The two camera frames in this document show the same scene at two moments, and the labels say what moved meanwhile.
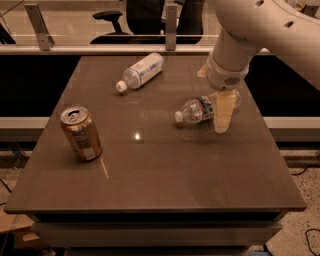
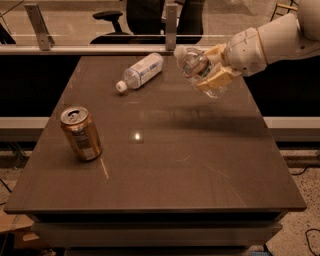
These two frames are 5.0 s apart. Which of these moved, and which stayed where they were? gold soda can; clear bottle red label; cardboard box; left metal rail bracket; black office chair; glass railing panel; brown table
Moved: clear bottle red label
Stayed: brown table; left metal rail bracket; cardboard box; glass railing panel; black office chair; gold soda can
